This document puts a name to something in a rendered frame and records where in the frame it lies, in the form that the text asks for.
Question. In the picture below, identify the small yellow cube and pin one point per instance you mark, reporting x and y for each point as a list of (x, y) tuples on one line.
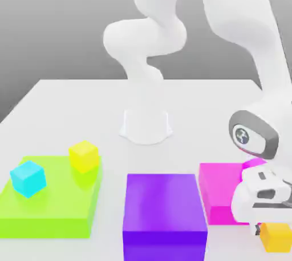
[(84, 157)]

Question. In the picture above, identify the small orange cube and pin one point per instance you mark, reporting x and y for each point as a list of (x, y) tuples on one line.
[(277, 238)]

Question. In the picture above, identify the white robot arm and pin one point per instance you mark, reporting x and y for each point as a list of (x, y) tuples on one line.
[(159, 25)]

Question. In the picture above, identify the large purple box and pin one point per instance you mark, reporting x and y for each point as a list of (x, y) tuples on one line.
[(163, 208)]

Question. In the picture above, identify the large magenta box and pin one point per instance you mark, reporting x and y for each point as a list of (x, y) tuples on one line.
[(216, 185)]

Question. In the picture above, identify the small cyan cube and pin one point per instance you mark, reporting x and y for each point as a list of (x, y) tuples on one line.
[(27, 178)]

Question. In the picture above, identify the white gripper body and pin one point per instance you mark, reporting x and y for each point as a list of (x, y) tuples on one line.
[(269, 214)]

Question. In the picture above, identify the large green box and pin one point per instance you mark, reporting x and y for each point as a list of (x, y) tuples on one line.
[(52, 208)]

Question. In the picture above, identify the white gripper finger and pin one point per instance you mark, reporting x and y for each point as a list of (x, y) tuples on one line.
[(256, 229)]

